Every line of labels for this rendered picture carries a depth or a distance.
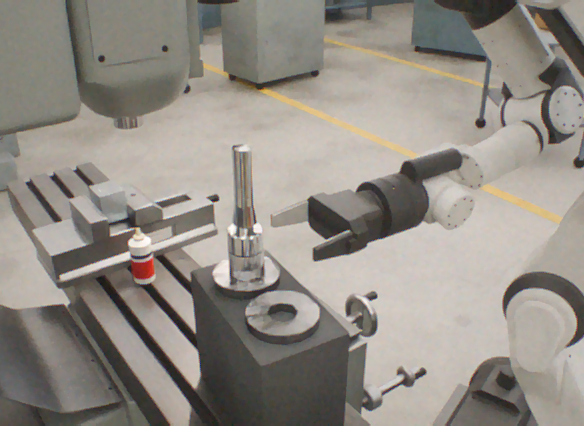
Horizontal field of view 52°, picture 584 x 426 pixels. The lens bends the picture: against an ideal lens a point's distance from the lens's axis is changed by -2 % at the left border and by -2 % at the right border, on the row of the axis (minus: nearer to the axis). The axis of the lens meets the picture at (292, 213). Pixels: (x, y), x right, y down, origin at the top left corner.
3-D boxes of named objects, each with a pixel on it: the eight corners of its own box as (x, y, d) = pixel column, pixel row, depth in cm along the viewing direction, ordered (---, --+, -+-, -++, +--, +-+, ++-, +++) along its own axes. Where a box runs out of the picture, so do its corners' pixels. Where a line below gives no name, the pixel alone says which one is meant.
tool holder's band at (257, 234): (220, 233, 79) (220, 226, 78) (251, 223, 81) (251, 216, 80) (238, 248, 75) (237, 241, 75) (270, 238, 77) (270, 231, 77)
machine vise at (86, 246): (186, 208, 140) (182, 164, 135) (220, 234, 129) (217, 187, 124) (35, 256, 121) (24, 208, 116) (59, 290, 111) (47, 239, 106)
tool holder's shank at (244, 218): (228, 227, 78) (223, 146, 73) (249, 220, 79) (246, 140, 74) (240, 237, 76) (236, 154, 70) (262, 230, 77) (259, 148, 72)
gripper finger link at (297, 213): (273, 231, 87) (309, 220, 90) (272, 212, 85) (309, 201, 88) (267, 227, 88) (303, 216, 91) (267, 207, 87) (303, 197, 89)
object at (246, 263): (222, 268, 81) (220, 233, 79) (253, 258, 83) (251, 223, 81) (240, 285, 78) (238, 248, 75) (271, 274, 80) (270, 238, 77)
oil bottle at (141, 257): (150, 270, 117) (143, 220, 112) (159, 280, 114) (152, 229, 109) (130, 277, 115) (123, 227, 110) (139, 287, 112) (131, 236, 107)
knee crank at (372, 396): (415, 367, 157) (417, 349, 155) (432, 380, 153) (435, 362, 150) (351, 404, 146) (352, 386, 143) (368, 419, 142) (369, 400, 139)
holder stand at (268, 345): (269, 346, 97) (266, 240, 88) (344, 440, 80) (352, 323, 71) (199, 372, 92) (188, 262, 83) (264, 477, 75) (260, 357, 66)
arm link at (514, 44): (546, 105, 111) (485, 6, 104) (604, 99, 99) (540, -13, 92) (510, 146, 108) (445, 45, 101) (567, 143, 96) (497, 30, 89)
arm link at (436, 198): (369, 211, 96) (422, 194, 102) (414, 250, 89) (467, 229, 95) (381, 150, 90) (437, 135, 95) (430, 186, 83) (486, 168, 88)
